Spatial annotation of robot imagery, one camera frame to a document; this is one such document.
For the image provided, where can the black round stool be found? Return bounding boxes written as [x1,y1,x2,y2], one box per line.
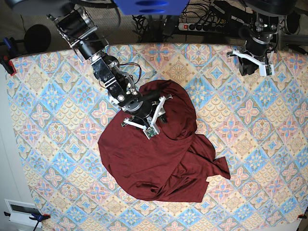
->
[24,24,51,53]

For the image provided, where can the orange right clamp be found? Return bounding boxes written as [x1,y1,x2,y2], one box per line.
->
[297,214,307,219]

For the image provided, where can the tangled black cables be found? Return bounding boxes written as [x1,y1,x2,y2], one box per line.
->
[131,14,169,44]

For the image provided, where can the blue orange lower clamp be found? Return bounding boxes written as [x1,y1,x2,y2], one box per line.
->
[3,212,51,231]

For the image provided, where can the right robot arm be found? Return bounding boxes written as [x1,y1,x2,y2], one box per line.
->
[47,6,168,132]

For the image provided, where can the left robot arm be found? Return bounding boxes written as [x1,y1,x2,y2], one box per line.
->
[238,0,300,76]

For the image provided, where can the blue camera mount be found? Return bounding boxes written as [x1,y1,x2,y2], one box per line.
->
[114,0,189,16]

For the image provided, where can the patterned tablecloth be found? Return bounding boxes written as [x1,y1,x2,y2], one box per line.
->
[6,44,308,231]

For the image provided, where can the maroon t-shirt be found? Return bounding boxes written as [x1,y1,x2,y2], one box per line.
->
[98,80,231,203]

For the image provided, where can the white wall socket plate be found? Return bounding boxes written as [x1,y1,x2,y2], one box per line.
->
[4,199,39,227]

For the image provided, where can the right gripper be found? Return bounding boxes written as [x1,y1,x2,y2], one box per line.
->
[117,93,160,114]

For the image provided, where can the black power strip red switch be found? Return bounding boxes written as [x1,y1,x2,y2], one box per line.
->
[178,23,223,33]

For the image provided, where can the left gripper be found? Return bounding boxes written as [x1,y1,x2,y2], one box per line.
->
[238,51,267,76]

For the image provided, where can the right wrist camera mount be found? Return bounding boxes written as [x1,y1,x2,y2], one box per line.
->
[121,94,173,139]

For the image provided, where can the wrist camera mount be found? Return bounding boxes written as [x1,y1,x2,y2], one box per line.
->
[121,94,173,139]
[227,49,275,77]

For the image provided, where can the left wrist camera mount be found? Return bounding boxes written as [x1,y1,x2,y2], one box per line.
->
[227,49,275,77]

